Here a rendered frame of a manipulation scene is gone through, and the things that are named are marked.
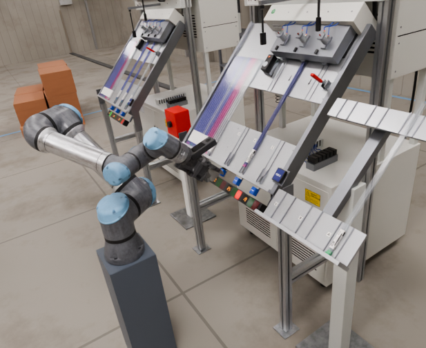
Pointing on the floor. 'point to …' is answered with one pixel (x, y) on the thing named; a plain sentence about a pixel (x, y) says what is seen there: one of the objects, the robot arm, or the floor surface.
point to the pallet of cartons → (47, 92)
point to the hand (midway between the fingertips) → (221, 170)
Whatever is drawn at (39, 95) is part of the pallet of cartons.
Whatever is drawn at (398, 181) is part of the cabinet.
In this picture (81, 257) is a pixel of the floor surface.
